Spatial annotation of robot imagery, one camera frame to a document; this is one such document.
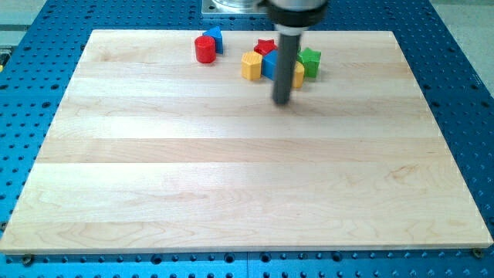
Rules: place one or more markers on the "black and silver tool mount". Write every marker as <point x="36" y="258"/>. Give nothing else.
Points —
<point x="292" y="17"/>

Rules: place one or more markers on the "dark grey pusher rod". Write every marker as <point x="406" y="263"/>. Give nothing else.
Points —
<point x="284" y="72"/>

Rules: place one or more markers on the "blue cube block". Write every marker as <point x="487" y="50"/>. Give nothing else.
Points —
<point x="269" y="62"/>

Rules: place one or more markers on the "yellow half-round block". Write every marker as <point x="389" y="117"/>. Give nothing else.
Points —
<point x="298" y="77"/>

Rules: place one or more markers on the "red star block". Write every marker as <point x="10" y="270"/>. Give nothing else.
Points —
<point x="265" y="46"/>

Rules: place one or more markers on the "green star block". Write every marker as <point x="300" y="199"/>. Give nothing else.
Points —
<point x="310" y="59"/>

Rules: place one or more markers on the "yellow hexagon block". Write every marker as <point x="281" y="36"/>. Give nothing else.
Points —
<point x="251" y="65"/>

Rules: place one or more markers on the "blue triangle block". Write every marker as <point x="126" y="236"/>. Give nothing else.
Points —
<point x="216" y="34"/>

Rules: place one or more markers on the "red cylinder block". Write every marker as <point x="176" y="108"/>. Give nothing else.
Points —
<point x="205" y="49"/>

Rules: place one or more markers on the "light wooden board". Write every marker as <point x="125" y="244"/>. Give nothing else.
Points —
<point x="151" y="151"/>

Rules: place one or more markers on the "blue perforated table plate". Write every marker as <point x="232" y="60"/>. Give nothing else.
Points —
<point x="444" y="42"/>

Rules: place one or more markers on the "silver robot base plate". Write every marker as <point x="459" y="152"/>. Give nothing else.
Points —
<point x="233" y="7"/>

